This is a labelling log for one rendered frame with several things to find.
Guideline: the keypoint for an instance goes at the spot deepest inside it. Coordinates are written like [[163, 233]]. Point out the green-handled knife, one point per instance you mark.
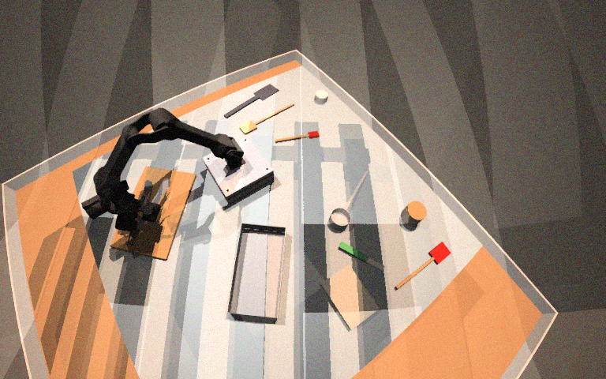
[[360, 256]]

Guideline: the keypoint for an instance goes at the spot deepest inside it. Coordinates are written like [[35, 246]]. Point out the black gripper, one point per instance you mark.
[[150, 210]]

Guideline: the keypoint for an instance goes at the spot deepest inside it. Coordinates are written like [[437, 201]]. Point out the wooden board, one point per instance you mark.
[[156, 239]]

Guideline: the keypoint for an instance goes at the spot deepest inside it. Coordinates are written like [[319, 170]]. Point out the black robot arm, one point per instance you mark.
[[166, 126]]

